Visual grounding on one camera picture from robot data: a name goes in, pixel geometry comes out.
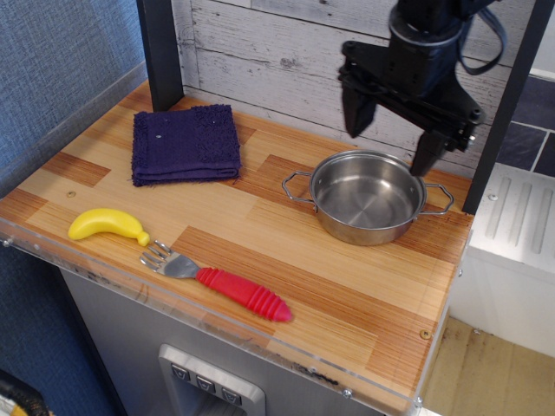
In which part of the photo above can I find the silver dispenser button panel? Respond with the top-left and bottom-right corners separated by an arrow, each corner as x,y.
158,344 -> 266,415

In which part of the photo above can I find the fork with red handle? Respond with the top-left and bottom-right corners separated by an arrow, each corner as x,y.
140,240 -> 292,322

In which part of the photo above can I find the yellow black object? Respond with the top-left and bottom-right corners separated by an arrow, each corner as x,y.
1,371 -> 53,416

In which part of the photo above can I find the black right frame post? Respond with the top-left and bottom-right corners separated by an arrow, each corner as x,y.
462,0 -> 554,215

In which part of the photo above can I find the black left frame post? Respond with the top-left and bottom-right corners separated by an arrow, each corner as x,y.
136,0 -> 184,112

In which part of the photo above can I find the purple folded towel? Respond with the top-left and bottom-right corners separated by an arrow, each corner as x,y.
131,104 -> 241,187

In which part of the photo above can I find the black frame post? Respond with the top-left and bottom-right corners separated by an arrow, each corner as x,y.
462,0 -> 554,215
136,0 -> 184,112

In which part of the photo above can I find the clear acrylic table edge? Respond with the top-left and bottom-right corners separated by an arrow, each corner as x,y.
1,214 -> 468,415

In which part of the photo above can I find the yellow toy banana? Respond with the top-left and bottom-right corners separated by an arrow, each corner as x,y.
68,208 -> 151,246

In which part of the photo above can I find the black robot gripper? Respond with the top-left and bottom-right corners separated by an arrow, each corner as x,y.
338,16 -> 484,177

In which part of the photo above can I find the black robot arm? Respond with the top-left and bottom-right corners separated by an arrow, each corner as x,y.
338,1 -> 506,177

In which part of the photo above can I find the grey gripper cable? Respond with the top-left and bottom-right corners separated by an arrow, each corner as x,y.
455,6 -> 507,75

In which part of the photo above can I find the white ribbed cabinet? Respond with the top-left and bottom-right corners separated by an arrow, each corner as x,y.
449,164 -> 554,356

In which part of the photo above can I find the stainless steel pot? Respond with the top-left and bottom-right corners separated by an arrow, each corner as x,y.
282,150 -> 454,246

